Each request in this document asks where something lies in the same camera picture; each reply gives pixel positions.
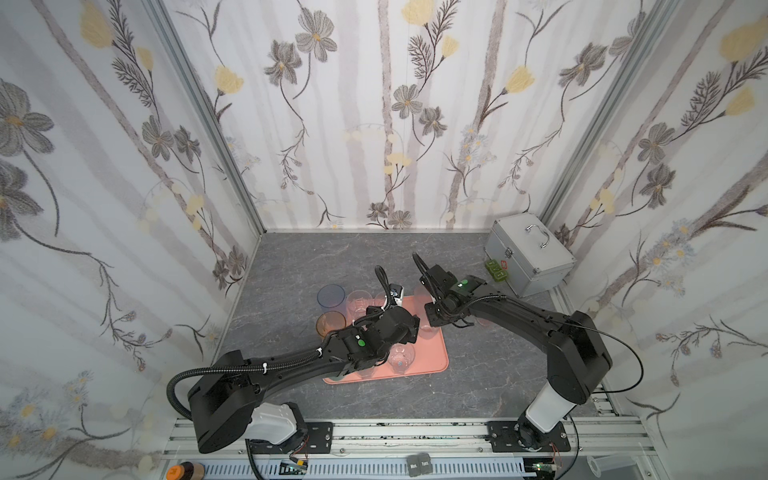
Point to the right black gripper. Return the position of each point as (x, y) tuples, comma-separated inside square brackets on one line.
[(432, 283)]

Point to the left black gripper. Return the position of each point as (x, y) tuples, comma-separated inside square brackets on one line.
[(387, 303)]

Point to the clear faceted glass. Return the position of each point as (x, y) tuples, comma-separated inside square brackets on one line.
[(357, 303), (401, 357)]

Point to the amber translucent cup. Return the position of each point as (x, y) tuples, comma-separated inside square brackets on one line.
[(329, 322)]

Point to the blue translucent cup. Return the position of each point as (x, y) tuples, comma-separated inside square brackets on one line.
[(332, 297)]

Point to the pink rectangular tray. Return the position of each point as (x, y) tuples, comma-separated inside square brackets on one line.
[(431, 355)]

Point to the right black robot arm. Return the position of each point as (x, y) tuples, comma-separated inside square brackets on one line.
[(577, 358)]

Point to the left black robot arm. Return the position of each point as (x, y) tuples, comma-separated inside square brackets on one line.
[(220, 400)]

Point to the green small box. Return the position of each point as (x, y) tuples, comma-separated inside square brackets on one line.
[(496, 271)]

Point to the silver aluminium case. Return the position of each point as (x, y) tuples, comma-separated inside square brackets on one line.
[(534, 259)]

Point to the orange capped bottle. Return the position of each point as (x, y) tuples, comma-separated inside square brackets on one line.
[(186, 471)]

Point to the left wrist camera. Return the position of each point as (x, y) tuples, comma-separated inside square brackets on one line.
[(393, 295)]

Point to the white cable duct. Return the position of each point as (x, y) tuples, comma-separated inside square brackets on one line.
[(442, 468)]

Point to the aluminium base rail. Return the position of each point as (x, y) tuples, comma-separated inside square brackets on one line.
[(580, 436)]

